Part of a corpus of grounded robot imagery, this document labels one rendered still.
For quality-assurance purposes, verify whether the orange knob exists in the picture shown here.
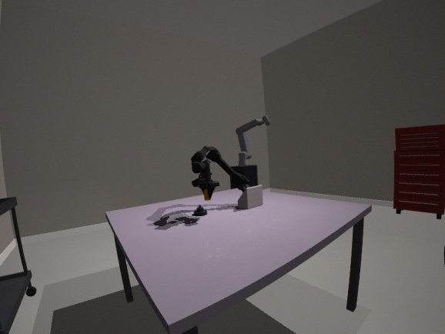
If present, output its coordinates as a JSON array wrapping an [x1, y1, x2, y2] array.
[[203, 189, 212, 201]]

